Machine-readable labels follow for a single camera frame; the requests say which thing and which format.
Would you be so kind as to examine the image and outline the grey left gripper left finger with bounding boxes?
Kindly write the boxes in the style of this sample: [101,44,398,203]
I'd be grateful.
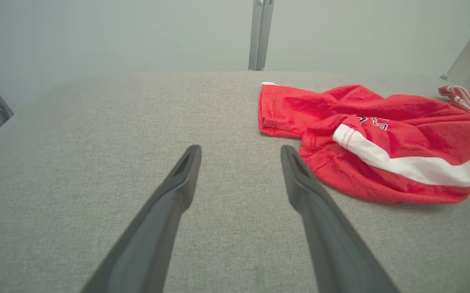
[80,144,202,293]

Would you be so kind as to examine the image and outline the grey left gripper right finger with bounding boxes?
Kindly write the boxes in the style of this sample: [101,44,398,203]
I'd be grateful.
[281,144,401,293]

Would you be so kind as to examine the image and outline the red garment wide white stripes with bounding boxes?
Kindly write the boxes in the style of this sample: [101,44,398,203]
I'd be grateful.
[258,81,470,205]

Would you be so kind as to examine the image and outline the red white Bulls jersey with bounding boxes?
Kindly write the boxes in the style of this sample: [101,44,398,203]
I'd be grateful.
[439,85,470,115]

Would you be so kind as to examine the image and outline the double aluminium frame post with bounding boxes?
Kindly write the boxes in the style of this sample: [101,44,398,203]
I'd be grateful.
[248,0,275,72]

